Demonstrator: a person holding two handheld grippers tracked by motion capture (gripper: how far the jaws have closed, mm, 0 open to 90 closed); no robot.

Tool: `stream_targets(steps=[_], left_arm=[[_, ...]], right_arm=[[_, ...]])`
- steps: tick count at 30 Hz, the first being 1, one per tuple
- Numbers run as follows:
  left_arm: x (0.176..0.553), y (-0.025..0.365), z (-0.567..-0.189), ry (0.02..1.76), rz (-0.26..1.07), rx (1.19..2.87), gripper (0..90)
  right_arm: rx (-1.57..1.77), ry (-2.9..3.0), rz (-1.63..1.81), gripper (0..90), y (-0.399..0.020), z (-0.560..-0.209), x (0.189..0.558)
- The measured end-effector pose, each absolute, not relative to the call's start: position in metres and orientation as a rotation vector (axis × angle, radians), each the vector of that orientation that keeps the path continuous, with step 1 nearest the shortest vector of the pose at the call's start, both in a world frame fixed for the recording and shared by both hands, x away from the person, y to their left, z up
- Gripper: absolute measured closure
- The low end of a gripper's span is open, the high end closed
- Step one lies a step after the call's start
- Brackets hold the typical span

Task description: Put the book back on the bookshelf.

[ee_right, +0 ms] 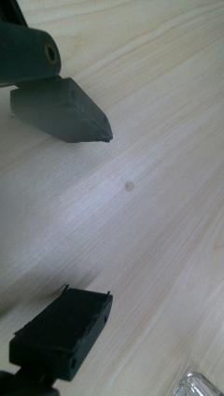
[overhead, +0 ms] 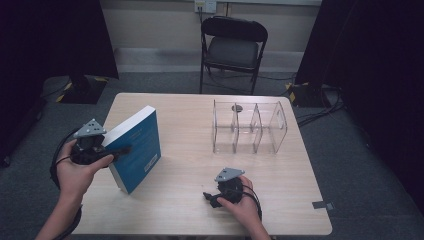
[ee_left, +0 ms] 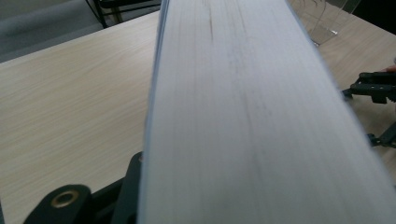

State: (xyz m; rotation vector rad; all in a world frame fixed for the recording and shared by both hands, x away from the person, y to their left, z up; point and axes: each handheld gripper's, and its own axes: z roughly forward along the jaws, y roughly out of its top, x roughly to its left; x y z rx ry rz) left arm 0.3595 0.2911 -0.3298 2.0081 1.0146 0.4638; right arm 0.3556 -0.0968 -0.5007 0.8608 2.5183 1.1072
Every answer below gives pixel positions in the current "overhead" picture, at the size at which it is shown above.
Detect black folding chair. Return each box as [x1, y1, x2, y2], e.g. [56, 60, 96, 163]
[199, 15, 270, 96]

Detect clear acrylic book rack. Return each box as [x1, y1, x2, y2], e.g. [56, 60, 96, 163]
[211, 99, 289, 155]

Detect black floor cables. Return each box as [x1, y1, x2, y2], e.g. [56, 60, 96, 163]
[294, 84, 346, 129]

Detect right hand-held gripper cable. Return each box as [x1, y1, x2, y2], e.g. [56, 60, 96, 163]
[242, 184, 264, 222]

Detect grey tape strip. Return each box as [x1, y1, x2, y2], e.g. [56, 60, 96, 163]
[311, 200, 335, 211]

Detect white wall socket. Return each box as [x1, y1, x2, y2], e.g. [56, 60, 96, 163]
[194, 0, 218, 15]

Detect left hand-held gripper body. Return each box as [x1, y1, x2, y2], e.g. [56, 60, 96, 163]
[70, 118, 108, 166]

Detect black stand base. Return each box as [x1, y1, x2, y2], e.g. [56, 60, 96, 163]
[284, 81, 332, 109]
[55, 75, 110, 105]

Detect person's right hand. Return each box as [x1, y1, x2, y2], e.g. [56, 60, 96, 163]
[216, 175, 260, 228]

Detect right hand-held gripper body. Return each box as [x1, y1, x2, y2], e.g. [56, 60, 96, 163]
[214, 166, 246, 205]

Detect person's left hand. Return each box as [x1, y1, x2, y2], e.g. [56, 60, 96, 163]
[55, 139, 115, 202]

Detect blue book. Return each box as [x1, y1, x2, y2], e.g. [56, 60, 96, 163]
[101, 105, 163, 196]

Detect black socket plug cable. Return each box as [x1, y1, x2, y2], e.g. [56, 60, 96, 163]
[197, 4, 206, 28]

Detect black curtain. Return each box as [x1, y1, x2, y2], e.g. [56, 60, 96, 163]
[0, 0, 120, 168]
[294, 0, 424, 216]

